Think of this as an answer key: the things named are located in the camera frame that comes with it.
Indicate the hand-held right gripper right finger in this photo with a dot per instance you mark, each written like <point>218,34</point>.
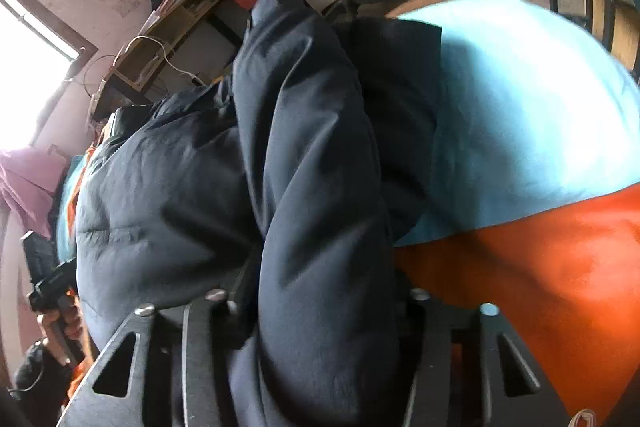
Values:
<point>421,309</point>

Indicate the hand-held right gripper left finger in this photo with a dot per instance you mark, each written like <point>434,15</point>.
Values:
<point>236,302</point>

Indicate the dark navy puffer jacket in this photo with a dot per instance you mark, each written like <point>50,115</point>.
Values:
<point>300,157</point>

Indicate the person's left forearm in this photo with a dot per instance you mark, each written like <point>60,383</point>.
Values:
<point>40,377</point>

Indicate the person's left hand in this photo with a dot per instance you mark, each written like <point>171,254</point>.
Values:
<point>75,319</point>

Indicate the pink cloth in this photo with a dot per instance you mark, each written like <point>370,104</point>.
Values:
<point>25,177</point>

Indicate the window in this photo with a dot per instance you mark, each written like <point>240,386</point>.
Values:
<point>25,72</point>

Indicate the blue orange pink blanket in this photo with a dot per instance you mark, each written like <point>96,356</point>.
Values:
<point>525,107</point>

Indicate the wooden shelf unit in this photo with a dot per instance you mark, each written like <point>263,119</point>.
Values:
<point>145,62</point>

